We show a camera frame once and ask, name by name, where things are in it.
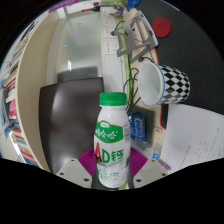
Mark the black white checkered mug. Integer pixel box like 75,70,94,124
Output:
137,62,192,107

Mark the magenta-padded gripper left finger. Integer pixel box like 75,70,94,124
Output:
54,147,98,190

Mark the small clear plastic bottle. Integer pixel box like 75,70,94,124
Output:
151,143,163,162

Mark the white wall socket strip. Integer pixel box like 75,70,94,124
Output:
101,15,127,85

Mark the white paper sheet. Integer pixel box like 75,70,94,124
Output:
159,103,224,175

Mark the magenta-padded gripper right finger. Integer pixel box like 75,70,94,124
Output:
127,146,170,190

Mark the black cable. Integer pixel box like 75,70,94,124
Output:
122,56,155,115

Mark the dark monitor screen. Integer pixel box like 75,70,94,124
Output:
38,76,105,175

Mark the white drink bottle green cap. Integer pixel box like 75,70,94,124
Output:
93,92,132,190

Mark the bookshelf with books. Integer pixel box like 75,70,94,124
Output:
0,19,42,168

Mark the dark grey desk mat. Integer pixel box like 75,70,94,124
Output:
136,0,224,132

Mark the flat round red coaster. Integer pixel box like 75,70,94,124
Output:
152,16,173,39

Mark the blue snack packet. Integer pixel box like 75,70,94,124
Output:
128,111,148,142

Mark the grey metal laptop stand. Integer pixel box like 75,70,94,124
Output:
111,9,160,64

